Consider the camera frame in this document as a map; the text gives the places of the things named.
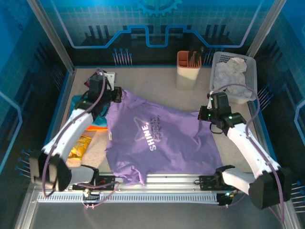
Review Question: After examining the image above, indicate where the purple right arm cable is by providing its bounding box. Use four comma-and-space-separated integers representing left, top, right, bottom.
211, 83, 285, 224

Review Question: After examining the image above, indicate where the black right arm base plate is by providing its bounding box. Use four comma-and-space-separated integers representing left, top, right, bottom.
199, 175, 239, 191

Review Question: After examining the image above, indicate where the purple printed t-shirt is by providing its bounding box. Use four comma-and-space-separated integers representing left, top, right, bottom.
104, 88, 224, 187

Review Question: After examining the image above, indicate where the aluminium mounting rail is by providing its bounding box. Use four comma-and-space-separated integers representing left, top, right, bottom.
30, 171, 279, 191

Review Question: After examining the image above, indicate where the yellow orange snack bag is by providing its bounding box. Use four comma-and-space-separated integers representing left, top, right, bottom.
68, 135, 92, 159

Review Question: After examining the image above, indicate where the white crumpled t-shirt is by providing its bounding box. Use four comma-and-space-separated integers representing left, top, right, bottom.
213, 57, 253, 100

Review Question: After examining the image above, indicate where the white perforated plastic basket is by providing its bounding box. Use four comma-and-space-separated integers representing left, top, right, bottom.
209, 51, 257, 105

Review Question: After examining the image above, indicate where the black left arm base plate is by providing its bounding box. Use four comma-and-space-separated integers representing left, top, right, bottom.
72, 175, 117, 191

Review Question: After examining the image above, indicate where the teal folded t-shirt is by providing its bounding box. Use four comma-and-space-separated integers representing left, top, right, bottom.
70, 95, 108, 127

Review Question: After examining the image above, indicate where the orange folded t-shirt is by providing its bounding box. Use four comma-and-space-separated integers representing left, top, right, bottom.
85, 125, 109, 131

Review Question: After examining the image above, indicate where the aluminium frame post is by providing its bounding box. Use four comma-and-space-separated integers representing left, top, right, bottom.
246, 0, 288, 59
27, 0, 76, 73

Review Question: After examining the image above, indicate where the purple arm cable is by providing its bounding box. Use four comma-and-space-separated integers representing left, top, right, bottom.
42, 68, 119, 210
211, 83, 285, 224

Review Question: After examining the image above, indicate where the cream utensil holder orange insert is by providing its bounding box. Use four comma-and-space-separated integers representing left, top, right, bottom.
176, 50, 203, 91

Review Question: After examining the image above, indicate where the white slotted cable duct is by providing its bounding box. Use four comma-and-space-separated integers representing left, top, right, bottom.
37, 192, 220, 203

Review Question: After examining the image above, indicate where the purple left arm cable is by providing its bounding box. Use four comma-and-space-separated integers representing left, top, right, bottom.
42, 68, 119, 210

